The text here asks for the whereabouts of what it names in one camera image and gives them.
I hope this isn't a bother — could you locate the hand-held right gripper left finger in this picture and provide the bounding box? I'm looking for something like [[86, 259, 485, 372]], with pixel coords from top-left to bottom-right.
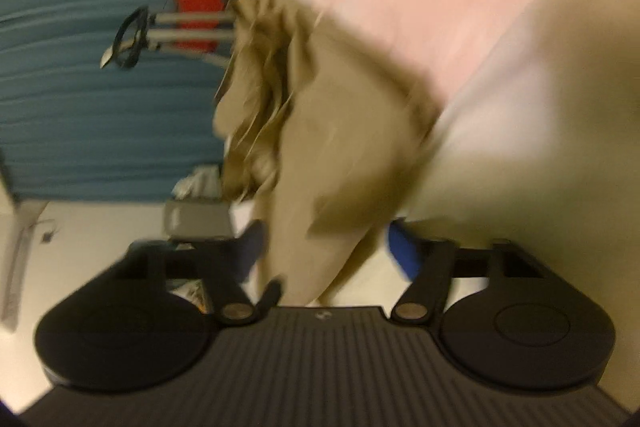
[[120, 221, 269, 327]]

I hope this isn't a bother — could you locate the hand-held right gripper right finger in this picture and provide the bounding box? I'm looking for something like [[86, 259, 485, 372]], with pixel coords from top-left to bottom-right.
[[387, 222, 552, 327]]

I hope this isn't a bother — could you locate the khaki t-shirt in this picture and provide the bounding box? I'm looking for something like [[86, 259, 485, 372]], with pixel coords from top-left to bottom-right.
[[212, 0, 640, 308]]

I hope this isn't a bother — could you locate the black and white chair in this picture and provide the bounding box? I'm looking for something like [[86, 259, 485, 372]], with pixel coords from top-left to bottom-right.
[[164, 199, 236, 242]]

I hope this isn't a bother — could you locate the garment steamer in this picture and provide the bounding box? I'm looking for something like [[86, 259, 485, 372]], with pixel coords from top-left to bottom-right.
[[100, 5, 239, 70]]

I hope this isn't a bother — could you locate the blue curtain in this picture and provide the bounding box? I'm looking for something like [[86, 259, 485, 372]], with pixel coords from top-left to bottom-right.
[[0, 0, 251, 206]]

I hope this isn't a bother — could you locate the air conditioner power cable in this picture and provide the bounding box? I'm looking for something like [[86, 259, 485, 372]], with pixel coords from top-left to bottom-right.
[[27, 218, 57, 239]]

